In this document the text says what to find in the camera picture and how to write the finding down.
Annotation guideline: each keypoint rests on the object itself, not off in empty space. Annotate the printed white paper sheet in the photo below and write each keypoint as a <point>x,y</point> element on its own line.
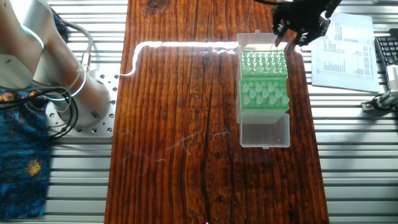
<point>342,71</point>

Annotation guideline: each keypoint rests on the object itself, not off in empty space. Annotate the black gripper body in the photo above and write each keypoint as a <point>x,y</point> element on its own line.
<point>304,14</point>

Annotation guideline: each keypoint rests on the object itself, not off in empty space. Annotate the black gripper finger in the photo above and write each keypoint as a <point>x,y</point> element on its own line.
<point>280,21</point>
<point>314,31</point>

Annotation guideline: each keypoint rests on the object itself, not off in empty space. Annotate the blue painted cloth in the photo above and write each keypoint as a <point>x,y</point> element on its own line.
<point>21,174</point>

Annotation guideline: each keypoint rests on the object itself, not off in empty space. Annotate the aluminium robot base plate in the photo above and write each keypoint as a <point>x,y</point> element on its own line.
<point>105,124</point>

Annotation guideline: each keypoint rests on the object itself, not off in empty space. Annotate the aluminium post with foot bracket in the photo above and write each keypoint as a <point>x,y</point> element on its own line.
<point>367,106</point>

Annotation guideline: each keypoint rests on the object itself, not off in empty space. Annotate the brown wooden board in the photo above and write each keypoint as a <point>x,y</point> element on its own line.
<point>174,124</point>

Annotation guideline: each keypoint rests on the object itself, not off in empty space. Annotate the black keyboard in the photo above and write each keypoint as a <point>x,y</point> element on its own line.
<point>385,49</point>

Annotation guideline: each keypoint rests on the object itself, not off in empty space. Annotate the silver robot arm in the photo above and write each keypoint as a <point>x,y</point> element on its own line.
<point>25,46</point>

